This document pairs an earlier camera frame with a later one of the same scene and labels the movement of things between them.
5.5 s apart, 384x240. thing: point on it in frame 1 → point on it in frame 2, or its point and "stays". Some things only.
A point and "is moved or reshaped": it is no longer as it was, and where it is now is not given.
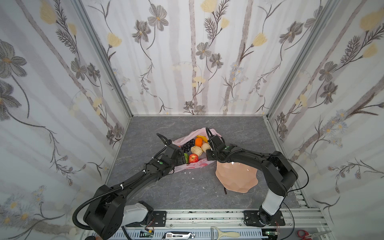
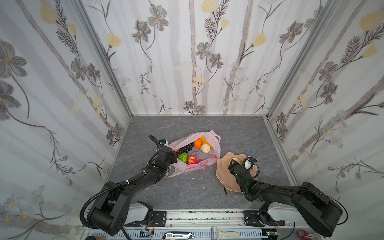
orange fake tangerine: (199, 142) stays
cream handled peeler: (229, 234) stays
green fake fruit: (186, 157) stays
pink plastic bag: (200, 163) is moved or reshaped
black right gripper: (214, 143) → (237, 169)
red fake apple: (193, 158) stays
